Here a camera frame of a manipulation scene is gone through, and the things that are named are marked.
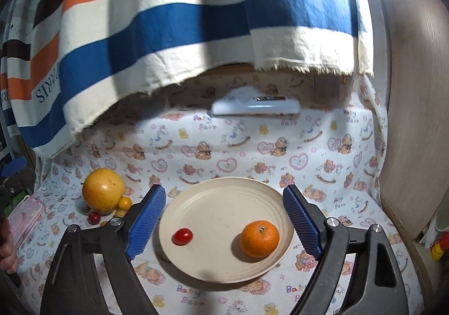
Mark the striped cloth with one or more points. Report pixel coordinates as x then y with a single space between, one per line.
158 30

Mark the large yellow apple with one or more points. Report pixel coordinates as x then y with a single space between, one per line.
103 190

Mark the wooden panel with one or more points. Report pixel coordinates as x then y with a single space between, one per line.
414 108

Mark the red cherry tomato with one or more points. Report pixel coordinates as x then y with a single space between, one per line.
182 236
94 219

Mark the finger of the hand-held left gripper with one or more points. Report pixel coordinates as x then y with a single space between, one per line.
12 166

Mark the orange tangerine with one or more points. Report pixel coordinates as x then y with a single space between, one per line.
260 239

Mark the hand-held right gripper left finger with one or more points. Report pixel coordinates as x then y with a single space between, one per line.
145 223

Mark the small yellow round fruit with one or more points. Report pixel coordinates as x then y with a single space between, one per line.
125 202

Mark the beige round plate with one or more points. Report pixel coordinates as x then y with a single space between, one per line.
217 209

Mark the pink box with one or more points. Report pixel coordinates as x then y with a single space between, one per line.
24 220

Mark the small brown fruit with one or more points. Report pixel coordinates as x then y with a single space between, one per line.
120 213

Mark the white printed mug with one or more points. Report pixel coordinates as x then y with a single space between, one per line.
442 230

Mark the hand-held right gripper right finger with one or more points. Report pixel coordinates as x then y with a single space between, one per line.
303 223

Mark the person's left hand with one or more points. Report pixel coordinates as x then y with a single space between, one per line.
7 252

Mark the white power strip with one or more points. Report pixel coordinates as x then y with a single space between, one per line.
256 104

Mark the bear printed cloth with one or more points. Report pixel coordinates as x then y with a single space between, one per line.
245 153

